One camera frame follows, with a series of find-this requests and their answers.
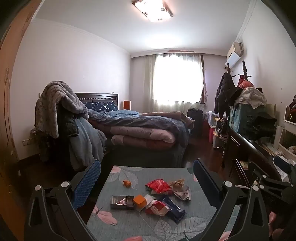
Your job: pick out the black hanging jacket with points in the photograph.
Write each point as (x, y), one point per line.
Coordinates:
(223, 92)

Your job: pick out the brown dried scrap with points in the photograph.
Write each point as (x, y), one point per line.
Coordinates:
(178, 183)

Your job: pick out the light blue blanket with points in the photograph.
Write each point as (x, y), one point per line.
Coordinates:
(87, 143)

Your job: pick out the brown blanket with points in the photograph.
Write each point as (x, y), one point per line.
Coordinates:
(161, 115)

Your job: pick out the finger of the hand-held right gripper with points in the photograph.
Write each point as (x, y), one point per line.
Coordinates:
(283, 164)
(270, 184)

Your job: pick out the pile of pale clothes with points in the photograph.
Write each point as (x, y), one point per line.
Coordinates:
(252, 96)

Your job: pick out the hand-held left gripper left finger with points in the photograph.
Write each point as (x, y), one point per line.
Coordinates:
(86, 183)

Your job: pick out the dark blue packet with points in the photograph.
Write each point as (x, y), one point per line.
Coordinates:
(175, 209)

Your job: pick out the red container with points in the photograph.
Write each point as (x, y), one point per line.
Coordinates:
(212, 134)

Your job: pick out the white air conditioner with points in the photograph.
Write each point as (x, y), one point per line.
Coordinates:
(233, 58)

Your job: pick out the grey fleece blanket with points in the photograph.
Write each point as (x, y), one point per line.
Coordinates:
(55, 102)

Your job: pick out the wooden coat rack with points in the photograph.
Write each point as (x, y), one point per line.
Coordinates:
(244, 69)

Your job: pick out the black suitcase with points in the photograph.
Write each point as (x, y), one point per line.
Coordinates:
(194, 122)

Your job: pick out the white shelf unit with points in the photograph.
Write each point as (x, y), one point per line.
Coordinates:
(289, 125)

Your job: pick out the dark padded jacket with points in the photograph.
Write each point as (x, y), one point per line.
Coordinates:
(72, 125)

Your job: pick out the dark hanging bag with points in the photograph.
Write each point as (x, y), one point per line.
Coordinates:
(222, 128)

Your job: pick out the orange nightstand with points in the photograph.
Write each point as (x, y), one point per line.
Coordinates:
(127, 105)

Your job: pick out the dark wooden headboard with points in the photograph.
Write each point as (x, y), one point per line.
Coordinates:
(97, 96)

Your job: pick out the dark wooden cabinet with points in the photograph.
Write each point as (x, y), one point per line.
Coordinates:
(242, 143)

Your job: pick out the wall socket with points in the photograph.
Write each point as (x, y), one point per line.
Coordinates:
(28, 141)

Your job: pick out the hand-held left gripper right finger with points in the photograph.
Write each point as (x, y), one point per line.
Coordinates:
(207, 183)

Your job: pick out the pink quilt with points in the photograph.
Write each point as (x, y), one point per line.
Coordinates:
(138, 136)

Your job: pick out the pink cloth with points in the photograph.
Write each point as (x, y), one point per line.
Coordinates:
(245, 84)

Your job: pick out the blue quilt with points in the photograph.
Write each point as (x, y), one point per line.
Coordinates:
(150, 121)

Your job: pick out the pinkish paper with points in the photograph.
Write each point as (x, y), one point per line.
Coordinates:
(183, 193)

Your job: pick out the person's right hand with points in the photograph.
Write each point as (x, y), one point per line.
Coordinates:
(273, 217)

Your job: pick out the red snack packet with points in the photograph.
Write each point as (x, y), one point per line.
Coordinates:
(159, 186)

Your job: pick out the clear plastic box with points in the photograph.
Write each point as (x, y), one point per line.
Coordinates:
(218, 141)

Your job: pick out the teal storage box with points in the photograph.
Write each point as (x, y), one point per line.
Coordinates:
(238, 118)

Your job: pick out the red and white wrapper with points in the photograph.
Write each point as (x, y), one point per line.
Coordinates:
(157, 208)

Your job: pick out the orange box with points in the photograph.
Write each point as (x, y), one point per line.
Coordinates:
(139, 200)

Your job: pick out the star print pillow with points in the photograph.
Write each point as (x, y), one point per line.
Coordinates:
(101, 106)

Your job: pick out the wooden wardrobe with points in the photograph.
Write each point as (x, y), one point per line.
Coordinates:
(7, 115)

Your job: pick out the floral tablecloth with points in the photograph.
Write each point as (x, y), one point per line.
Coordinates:
(129, 222)

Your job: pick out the small orange wrapper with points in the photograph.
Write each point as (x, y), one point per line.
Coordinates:
(127, 183)

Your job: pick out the sheer window curtain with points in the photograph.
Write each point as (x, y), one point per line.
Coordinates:
(175, 81)

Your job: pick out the silver box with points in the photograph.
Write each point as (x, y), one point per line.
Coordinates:
(121, 202)

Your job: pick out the bed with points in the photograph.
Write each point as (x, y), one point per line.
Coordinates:
(148, 157)

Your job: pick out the ceiling lamp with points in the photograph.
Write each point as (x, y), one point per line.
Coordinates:
(152, 10)

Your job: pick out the white plastic bag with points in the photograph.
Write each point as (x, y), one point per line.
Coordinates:
(285, 176)

